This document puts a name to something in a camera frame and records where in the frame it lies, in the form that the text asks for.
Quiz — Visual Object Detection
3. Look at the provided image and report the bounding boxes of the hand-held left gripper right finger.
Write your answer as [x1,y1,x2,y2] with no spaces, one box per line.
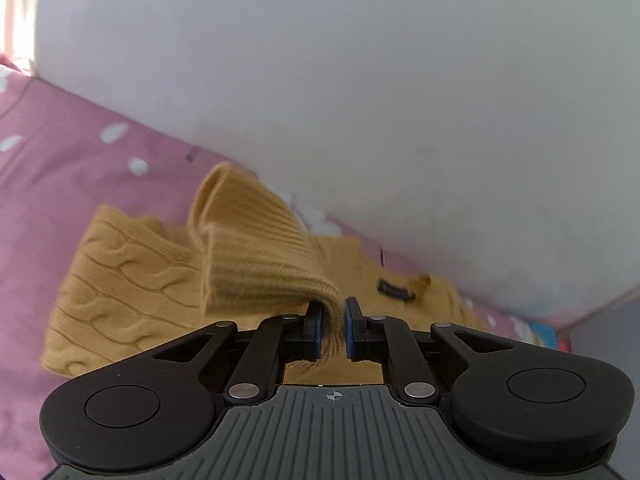
[344,296,516,405]

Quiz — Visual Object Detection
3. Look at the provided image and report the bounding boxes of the pink floral bedsheet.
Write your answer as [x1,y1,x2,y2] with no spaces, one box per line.
[0,52,571,461]

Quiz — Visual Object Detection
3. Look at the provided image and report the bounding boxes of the window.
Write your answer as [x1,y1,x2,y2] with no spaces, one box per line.
[0,0,38,78]

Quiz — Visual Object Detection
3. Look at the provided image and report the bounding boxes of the blue printed cloth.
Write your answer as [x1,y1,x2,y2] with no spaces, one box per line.
[527,322,571,351]

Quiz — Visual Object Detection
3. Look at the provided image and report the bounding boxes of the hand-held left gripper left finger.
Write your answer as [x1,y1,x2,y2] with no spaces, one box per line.
[152,300,326,406]

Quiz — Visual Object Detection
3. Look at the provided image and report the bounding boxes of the yellow cable-knit cardigan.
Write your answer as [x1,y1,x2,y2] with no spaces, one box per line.
[40,162,493,386]

